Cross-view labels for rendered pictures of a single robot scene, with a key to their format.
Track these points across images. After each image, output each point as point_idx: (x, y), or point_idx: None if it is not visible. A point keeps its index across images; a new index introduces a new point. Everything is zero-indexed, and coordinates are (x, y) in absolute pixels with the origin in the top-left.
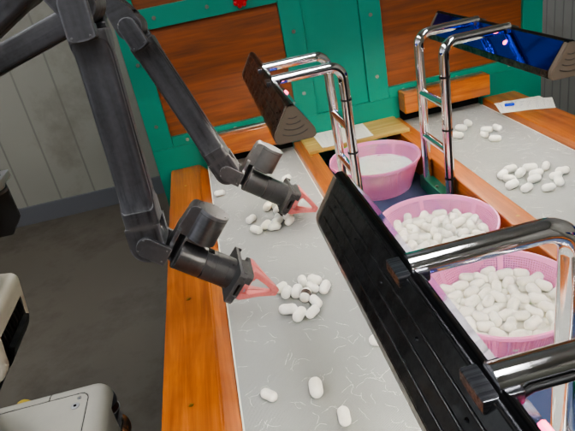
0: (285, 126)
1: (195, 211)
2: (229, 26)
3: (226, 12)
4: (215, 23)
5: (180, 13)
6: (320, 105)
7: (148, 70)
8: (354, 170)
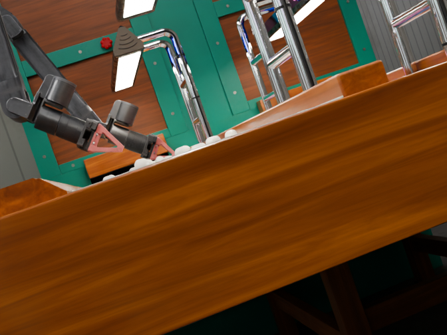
0: (119, 41)
1: (49, 78)
2: (101, 66)
3: (96, 54)
4: (88, 65)
5: (58, 59)
6: (189, 123)
7: (24, 54)
8: (199, 111)
